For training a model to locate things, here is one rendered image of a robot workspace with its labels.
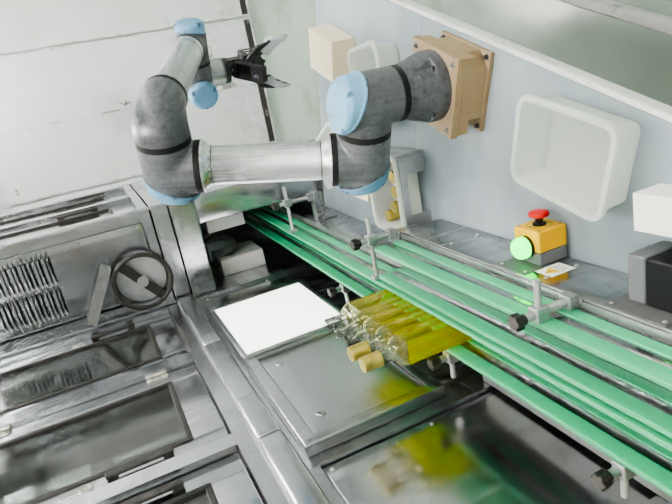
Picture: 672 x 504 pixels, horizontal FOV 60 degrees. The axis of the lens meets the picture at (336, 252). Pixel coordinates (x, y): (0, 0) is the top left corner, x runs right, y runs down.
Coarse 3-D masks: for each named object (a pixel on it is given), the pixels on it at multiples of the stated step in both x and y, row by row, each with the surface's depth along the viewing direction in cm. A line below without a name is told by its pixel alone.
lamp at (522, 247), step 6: (516, 240) 113; (522, 240) 112; (528, 240) 112; (510, 246) 115; (516, 246) 113; (522, 246) 112; (528, 246) 112; (516, 252) 113; (522, 252) 112; (528, 252) 112; (534, 252) 113; (522, 258) 113
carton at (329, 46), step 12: (312, 36) 177; (324, 36) 171; (336, 36) 170; (348, 36) 170; (312, 48) 180; (324, 48) 172; (336, 48) 168; (348, 48) 170; (312, 60) 182; (324, 60) 174; (336, 60) 170; (324, 72) 177; (336, 72) 172; (348, 72) 174
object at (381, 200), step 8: (392, 160) 151; (392, 168) 167; (392, 184) 169; (376, 192) 168; (384, 192) 169; (400, 192) 153; (376, 200) 169; (384, 200) 170; (392, 200) 171; (400, 200) 154; (376, 208) 170; (384, 208) 170; (400, 208) 154; (376, 216) 170; (384, 216) 171; (400, 216) 156; (376, 224) 171; (384, 224) 168; (392, 224) 167; (400, 224) 165
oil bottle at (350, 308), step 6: (372, 294) 147; (378, 294) 146; (384, 294) 146; (390, 294) 145; (354, 300) 146; (360, 300) 145; (366, 300) 144; (372, 300) 144; (378, 300) 143; (384, 300) 144; (348, 306) 143; (354, 306) 142; (360, 306) 142; (366, 306) 142; (342, 312) 144; (348, 312) 141; (354, 312) 141; (348, 318) 142
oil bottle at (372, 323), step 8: (408, 304) 137; (384, 312) 136; (392, 312) 135; (400, 312) 134; (408, 312) 134; (368, 320) 133; (376, 320) 132; (384, 320) 132; (392, 320) 132; (368, 328) 131; (376, 328) 131; (368, 336) 132
